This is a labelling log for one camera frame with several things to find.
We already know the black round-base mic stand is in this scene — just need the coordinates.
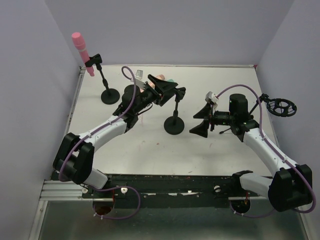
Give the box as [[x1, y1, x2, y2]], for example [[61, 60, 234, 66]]
[[84, 54, 120, 105]]

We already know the pink toy microphone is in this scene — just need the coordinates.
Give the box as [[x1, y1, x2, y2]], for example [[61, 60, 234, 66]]
[[71, 32, 95, 77]]

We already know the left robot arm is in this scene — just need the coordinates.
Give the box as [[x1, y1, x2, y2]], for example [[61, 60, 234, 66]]
[[53, 74, 178, 189]]

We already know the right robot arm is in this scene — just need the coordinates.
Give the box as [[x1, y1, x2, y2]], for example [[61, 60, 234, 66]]
[[189, 91, 316, 213]]

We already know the black tripod mic stand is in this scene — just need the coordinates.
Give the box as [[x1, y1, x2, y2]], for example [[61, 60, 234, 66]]
[[219, 93, 259, 137]]

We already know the peach toy microphone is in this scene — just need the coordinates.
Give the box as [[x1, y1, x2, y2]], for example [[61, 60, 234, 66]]
[[140, 74, 166, 93]]

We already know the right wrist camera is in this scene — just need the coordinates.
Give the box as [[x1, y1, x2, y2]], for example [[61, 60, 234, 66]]
[[205, 91, 219, 113]]

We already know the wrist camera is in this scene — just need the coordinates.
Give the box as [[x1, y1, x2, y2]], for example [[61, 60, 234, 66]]
[[205, 91, 219, 113], [134, 69, 146, 92]]

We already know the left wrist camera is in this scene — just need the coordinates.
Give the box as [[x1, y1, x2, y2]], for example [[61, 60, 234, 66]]
[[134, 69, 146, 92]]

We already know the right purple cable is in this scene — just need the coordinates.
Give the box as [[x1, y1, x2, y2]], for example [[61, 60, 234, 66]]
[[214, 84, 315, 218]]

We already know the black shock mount ring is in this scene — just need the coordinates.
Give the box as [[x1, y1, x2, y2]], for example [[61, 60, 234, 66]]
[[259, 93, 298, 118]]

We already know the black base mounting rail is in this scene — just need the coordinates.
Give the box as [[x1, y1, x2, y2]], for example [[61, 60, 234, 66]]
[[82, 174, 257, 209]]

